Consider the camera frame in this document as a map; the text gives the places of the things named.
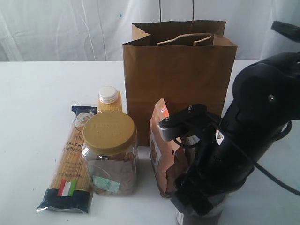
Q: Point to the clear nut jar yellow lid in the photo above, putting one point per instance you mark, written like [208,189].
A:
[110,152]

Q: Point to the brown paper coffee pouch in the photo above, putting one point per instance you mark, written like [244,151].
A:
[168,158]

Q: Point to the brown paper bag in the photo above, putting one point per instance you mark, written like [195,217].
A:
[183,62]

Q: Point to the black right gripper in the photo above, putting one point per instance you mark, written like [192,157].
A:
[224,158]

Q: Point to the spaghetti packet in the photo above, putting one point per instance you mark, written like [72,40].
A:
[70,189]

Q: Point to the yellow grain bottle white cap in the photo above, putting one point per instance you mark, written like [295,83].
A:
[109,99]

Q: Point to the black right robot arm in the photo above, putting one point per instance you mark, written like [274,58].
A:
[266,101]

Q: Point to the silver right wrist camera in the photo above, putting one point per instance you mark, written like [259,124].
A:
[193,119]

